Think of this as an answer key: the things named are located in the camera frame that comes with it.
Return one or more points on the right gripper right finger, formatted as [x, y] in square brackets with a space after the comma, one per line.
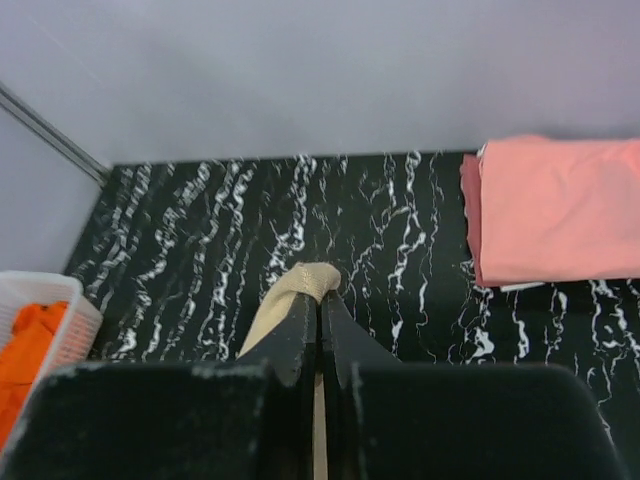
[389, 419]

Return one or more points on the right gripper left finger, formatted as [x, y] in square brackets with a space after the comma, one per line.
[250, 418]

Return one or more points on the white plastic laundry basket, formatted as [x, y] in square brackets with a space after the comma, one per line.
[76, 332]

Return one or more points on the folded pink t shirt stack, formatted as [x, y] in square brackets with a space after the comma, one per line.
[541, 211]

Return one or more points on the orange t shirt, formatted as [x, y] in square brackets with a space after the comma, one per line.
[33, 331]

